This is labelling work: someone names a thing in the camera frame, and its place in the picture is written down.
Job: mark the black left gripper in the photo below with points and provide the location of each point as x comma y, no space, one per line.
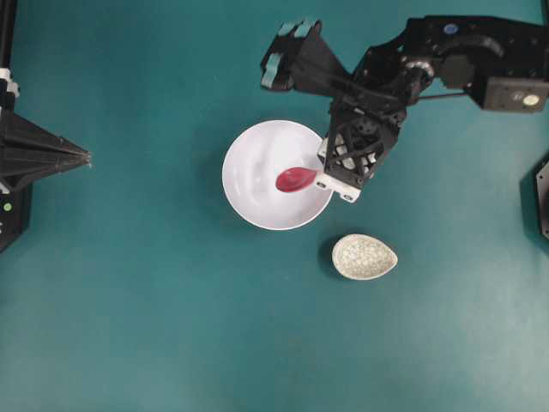
20,133

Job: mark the pink plastic spoon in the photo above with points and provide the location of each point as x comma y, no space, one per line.
296,179

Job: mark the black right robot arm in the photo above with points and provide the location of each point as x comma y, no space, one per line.
500,64

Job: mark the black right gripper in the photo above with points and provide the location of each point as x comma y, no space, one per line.
366,119

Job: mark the white round bowl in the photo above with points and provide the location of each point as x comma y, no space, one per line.
254,161

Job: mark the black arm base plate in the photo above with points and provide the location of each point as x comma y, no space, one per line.
534,202

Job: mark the black aluminium frame rail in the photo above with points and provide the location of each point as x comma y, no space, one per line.
7,26

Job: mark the patterned teardrop spoon rest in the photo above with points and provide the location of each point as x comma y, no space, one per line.
361,257

